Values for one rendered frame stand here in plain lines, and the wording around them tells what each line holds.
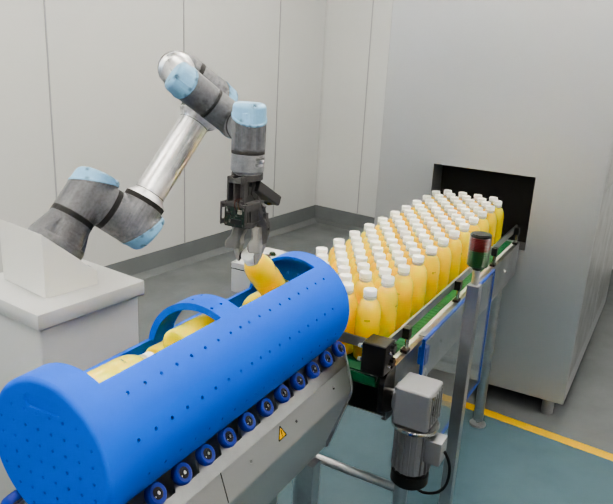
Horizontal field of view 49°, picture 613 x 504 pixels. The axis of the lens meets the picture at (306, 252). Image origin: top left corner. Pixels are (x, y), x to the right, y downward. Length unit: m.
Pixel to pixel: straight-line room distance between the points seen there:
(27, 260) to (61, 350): 0.24
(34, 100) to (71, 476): 3.50
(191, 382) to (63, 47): 3.55
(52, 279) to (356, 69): 5.09
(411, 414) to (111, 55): 3.51
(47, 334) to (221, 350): 0.50
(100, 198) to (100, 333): 0.34
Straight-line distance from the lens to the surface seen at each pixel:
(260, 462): 1.62
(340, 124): 6.65
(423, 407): 1.96
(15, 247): 1.83
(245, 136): 1.48
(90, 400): 1.17
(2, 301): 1.78
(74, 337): 1.77
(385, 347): 1.86
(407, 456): 2.07
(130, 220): 1.84
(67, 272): 1.78
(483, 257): 2.06
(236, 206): 1.50
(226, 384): 1.37
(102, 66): 4.82
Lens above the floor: 1.79
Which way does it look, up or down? 18 degrees down
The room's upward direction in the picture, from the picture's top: 3 degrees clockwise
